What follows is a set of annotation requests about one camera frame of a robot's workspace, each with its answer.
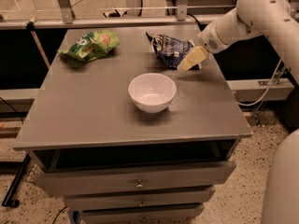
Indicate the black floor bar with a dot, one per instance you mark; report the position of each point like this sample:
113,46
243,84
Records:
20,168

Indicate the white bowl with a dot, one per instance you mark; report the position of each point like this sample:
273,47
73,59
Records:
152,92

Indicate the top grey drawer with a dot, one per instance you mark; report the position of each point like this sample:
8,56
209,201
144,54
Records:
134,179

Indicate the middle grey drawer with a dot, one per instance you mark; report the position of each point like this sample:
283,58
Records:
144,198

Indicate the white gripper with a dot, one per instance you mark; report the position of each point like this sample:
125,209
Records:
209,41

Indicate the blue chip bag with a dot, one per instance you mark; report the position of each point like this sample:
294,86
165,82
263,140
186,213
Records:
169,50

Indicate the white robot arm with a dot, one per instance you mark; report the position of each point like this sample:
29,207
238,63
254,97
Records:
273,19

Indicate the grey drawer cabinet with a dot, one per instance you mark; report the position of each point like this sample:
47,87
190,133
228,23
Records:
83,118

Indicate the green chip bag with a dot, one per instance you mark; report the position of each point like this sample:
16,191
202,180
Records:
92,46

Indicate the bottom grey drawer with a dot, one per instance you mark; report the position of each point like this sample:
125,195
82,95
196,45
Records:
142,214

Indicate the aluminium frame rail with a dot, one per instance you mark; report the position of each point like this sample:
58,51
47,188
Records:
108,22

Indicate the grey drawer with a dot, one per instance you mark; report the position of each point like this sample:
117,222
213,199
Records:
144,198
142,214
134,179

